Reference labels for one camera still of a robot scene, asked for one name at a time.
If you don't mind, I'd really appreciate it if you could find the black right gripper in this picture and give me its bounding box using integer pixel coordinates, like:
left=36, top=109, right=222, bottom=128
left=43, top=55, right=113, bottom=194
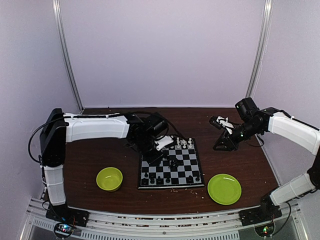
left=213, top=120, right=262, bottom=152

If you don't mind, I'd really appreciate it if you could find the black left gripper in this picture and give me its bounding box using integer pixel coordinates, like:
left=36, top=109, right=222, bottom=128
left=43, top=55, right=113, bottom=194
left=133, top=135, right=165, bottom=166

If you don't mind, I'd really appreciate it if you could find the black and grey chessboard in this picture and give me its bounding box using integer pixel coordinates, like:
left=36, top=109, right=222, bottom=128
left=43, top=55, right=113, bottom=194
left=137, top=138, right=205, bottom=190

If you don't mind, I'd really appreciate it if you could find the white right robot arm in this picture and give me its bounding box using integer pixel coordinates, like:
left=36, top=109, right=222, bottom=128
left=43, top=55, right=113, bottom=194
left=209, top=97, right=320, bottom=221

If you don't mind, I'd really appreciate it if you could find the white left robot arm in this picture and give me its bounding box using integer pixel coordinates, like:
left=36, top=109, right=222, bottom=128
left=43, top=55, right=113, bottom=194
left=27, top=108, right=184, bottom=222

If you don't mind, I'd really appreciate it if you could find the green plate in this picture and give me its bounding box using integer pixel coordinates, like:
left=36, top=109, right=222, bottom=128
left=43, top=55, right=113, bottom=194
left=207, top=173, right=242, bottom=206

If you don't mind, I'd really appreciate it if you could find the green bowl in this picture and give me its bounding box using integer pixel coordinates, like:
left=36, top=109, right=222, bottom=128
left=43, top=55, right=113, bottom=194
left=96, top=167, right=123, bottom=192

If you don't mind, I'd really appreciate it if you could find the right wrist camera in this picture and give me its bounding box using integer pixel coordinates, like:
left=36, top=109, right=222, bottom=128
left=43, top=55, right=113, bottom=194
left=209, top=115, right=235, bottom=135

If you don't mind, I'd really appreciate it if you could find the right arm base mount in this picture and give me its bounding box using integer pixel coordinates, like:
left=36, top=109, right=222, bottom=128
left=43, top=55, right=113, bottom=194
left=238, top=191, right=283, bottom=227

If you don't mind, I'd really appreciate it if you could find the right aluminium corner post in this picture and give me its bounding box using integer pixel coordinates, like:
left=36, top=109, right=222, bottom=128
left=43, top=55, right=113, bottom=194
left=245, top=0, right=273, bottom=98

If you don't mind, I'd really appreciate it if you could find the aluminium corner post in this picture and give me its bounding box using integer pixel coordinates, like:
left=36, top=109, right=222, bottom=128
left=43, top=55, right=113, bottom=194
left=245, top=0, right=273, bottom=98
left=52, top=0, right=84, bottom=113

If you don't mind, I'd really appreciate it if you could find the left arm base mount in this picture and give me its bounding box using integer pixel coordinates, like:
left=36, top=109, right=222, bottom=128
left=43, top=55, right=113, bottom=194
left=42, top=196, right=89, bottom=227

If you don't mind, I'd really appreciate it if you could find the left aluminium corner post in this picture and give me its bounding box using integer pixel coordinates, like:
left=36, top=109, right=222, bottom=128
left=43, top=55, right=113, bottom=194
left=52, top=0, right=84, bottom=113

